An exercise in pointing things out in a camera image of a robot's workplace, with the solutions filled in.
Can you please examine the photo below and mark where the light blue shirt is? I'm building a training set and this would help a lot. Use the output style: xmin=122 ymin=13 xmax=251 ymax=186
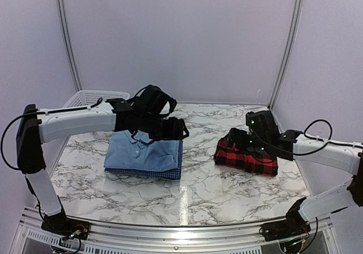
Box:
xmin=104 ymin=130 xmax=182 ymax=172

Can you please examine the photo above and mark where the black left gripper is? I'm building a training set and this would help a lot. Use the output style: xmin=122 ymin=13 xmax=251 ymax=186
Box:
xmin=140 ymin=112 xmax=189 ymax=141

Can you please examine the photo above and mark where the aluminium front frame rail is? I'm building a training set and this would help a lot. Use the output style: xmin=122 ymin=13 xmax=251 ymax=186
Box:
xmin=9 ymin=207 xmax=342 ymax=253

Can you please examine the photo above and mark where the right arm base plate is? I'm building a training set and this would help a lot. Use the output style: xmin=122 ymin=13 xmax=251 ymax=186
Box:
xmin=259 ymin=219 xmax=311 ymax=242

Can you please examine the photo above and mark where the right aluminium corner post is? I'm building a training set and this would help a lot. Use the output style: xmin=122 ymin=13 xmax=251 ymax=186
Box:
xmin=268 ymin=0 xmax=303 ymax=109

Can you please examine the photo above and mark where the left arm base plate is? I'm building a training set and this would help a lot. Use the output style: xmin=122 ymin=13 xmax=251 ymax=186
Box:
xmin=41 ymin=218 xmax=91 ymax=240

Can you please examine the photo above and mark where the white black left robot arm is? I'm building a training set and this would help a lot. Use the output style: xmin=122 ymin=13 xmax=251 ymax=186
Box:
xmin=13 ymin=98 xmax=189 ymax=235

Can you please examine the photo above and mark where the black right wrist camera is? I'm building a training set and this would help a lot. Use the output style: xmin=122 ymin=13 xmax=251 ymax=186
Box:
xmin=246 ymin=110 xmax=280 ymax=142

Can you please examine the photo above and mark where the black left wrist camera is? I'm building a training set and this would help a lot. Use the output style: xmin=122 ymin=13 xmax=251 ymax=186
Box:
xmin=132 ymin=84 xmax=177 ymax=118

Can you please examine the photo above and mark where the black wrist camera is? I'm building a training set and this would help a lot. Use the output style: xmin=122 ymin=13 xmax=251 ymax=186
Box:
xmin=132 ymin=84 xmax=177 ymax=118
xmin=246 ymin=110 xmax=280 ymax=142

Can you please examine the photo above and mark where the blue checked shirt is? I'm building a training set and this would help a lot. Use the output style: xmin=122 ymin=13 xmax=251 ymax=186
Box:
xmin=104 ymin=142 xmax=183 ymax=180

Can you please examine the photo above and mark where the red black plaid shirt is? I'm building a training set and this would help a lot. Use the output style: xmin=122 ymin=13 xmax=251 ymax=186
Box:
xmin=213 ymin=138 xmax=278 ymax=177

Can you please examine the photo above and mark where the white plastic laundry basket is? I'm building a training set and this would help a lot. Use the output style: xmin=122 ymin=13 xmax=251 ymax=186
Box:
xmin=63 ymin=90 xmax=130 ymax=108

